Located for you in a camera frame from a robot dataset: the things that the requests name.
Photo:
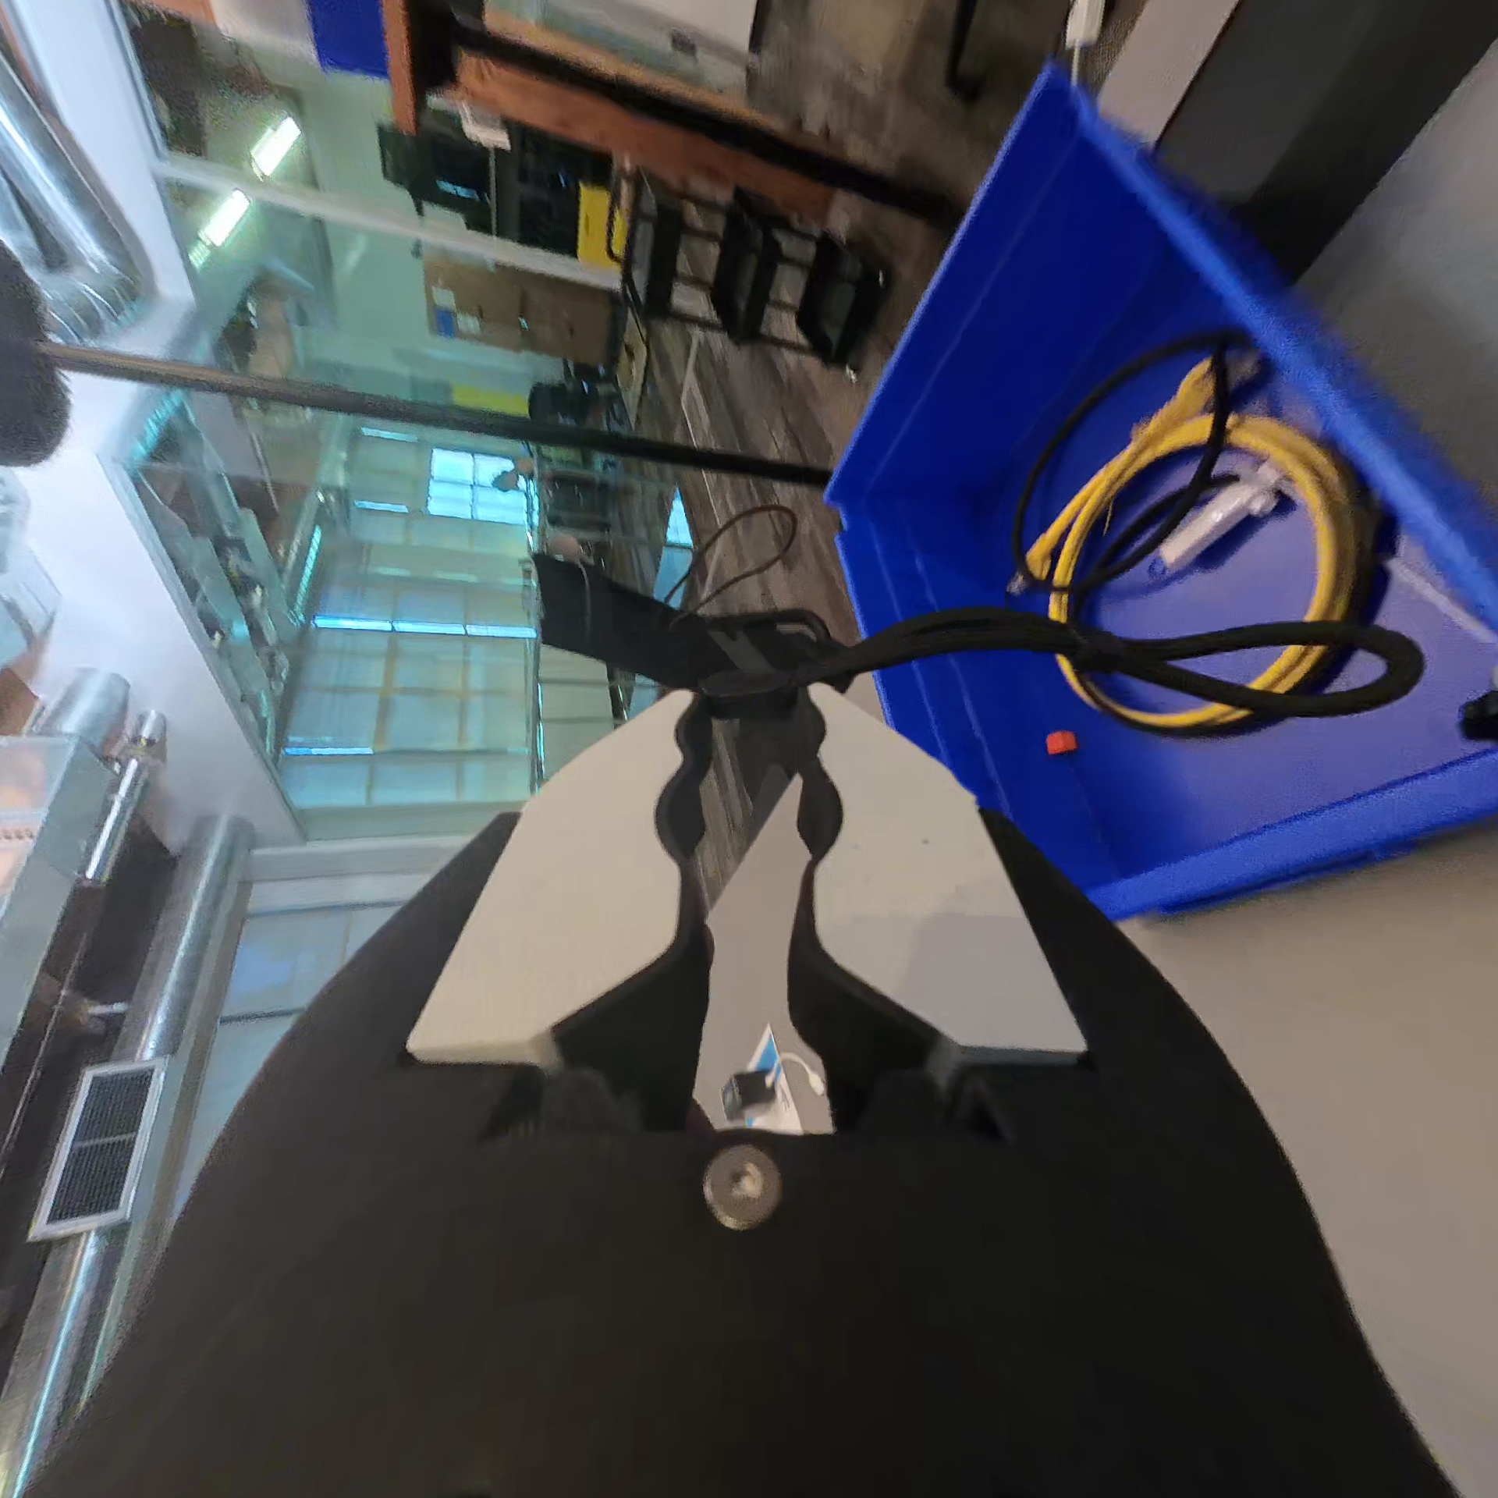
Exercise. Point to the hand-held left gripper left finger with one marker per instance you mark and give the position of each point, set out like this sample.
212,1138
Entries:
561,926

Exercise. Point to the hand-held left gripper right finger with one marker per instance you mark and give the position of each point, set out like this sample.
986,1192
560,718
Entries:
936,926

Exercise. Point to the blue plastic bin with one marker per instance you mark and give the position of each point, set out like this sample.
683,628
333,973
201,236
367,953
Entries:
982,539

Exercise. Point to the black shelf rack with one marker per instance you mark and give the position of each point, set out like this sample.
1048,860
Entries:
749,270

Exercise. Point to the silver ventilation duct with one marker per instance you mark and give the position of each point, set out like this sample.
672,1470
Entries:
117,983

